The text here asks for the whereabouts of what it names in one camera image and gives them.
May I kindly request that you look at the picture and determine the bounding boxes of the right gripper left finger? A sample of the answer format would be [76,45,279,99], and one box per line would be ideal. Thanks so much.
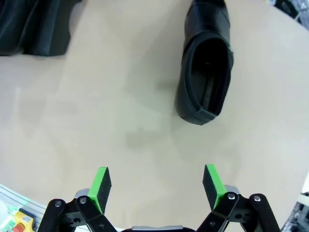
[41,166,119,232]

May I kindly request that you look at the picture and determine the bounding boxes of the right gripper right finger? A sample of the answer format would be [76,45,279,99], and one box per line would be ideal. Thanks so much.
[197,163,282,232]

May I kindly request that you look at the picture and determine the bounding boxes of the black buckled dress shoe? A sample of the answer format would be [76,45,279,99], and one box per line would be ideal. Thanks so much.
[174,0,235,127]

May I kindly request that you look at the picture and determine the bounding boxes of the black metal shoe stand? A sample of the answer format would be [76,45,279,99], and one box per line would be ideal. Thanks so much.
[0,0,82,57]

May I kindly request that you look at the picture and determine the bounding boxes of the yellow emergency stop box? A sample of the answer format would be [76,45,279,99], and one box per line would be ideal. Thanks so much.
[13,208,33,232]

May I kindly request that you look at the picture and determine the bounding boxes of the green terminal block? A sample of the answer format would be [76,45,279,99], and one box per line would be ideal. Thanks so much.
[0,212,15,229]

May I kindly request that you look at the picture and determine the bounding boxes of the grey aluminium base rail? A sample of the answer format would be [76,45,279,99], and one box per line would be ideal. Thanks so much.
[0,183,48,232]

